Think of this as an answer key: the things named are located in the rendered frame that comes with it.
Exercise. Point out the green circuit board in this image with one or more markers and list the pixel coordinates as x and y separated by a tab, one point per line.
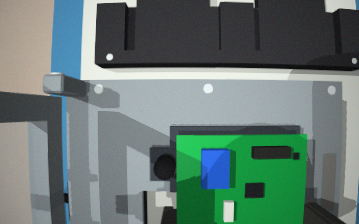
240	179

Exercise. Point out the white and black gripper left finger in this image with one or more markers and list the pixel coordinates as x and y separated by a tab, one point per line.
169	215

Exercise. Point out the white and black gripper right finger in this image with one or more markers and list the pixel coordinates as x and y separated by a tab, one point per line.
315	214

